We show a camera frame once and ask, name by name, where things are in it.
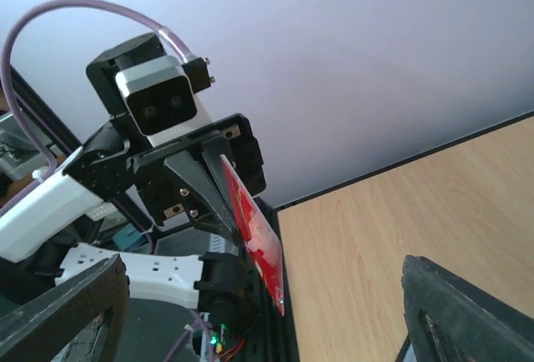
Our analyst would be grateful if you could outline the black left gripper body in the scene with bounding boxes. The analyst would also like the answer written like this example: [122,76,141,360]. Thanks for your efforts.
[129,113,266,226]

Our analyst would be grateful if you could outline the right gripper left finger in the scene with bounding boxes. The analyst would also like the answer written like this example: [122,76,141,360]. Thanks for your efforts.
[1,254,129,361]

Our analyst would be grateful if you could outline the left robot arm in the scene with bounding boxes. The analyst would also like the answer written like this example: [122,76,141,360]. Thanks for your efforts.
[1,33,266,336]

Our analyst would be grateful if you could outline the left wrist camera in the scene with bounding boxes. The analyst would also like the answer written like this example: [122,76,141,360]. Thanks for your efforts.
[115,55,213,147]

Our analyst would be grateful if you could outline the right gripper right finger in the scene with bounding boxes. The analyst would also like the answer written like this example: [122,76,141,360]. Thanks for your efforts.
[400,255,533,361]

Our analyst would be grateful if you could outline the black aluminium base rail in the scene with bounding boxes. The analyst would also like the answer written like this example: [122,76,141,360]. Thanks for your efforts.
[149,199,301,362]

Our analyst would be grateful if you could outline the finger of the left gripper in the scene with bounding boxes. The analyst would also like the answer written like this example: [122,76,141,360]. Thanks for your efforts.
[164,151,242,246]
[201,132,231,195]

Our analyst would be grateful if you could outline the left frame post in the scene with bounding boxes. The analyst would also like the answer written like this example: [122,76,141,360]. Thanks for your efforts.
[1,67,81,155]

